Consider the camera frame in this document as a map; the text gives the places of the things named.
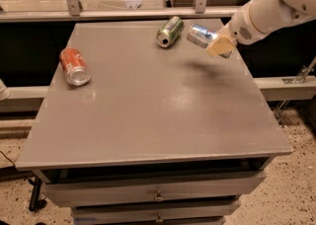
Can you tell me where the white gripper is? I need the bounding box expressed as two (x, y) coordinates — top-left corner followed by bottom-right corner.
(205, 7), (264, 57)

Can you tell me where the green soda can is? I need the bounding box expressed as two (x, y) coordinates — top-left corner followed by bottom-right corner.
(156, 16), (184, 48)

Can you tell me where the red soda can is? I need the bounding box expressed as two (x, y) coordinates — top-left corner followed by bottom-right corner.
(59, 47), (90, 86)

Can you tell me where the grey top drawer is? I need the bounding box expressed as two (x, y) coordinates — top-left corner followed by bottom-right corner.
(42, 171), (266, 207)

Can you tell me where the blue silver redbull can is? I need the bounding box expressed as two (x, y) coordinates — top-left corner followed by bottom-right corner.
(187, 24), (219, 50)

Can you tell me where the black cable on floor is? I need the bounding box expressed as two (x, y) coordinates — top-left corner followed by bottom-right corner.
(0, 151), (17, 170)

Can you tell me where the grey drawer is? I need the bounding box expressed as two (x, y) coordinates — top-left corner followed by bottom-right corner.
(71, 199), (240, 225)
(42, 171), (266, 207)

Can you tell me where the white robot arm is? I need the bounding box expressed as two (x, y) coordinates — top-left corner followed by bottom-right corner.
(205, 0), (316, 56)

